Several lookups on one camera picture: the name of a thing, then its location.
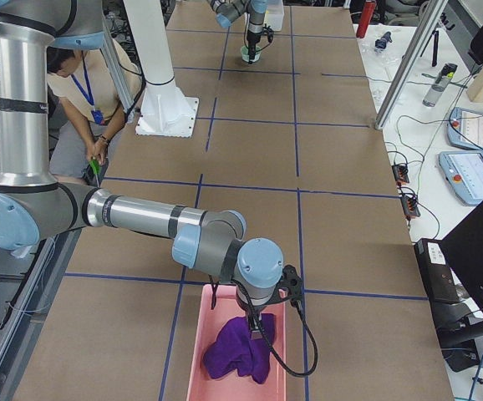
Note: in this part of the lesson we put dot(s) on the translucent white plastic box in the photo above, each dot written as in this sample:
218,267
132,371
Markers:
274,15

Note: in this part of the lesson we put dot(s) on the seated person in beige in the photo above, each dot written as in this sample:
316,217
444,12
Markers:
96,117

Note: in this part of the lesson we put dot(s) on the aluminium frame post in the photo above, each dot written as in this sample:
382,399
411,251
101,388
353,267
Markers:
419,39

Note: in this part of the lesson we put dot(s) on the purple microfiber cloth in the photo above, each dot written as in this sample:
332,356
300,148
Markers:
233,350

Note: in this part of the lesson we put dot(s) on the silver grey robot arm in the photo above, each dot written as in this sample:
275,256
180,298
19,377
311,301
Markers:
227,12
35,206

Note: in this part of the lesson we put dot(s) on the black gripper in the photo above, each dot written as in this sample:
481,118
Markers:
254,311
251,43

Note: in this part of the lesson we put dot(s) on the red fire extinguisher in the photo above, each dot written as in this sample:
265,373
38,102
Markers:
365,18

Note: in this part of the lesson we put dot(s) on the clear water bottle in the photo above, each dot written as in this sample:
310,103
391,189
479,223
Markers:
438,87

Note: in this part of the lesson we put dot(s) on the black computer box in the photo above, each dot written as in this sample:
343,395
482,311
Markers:
437,277

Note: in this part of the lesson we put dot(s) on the teach pendant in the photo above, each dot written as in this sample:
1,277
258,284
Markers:
465,129
463,170

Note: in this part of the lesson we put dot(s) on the pink plastic bin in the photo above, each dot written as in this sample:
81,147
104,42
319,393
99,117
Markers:
216,309

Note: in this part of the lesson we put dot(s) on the lower teach pendant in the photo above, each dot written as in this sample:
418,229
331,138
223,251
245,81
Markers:
463,170

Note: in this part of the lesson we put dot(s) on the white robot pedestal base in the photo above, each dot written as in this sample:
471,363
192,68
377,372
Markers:
165,110

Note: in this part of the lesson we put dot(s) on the upper teach pendant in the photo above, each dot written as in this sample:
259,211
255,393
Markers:
465,129

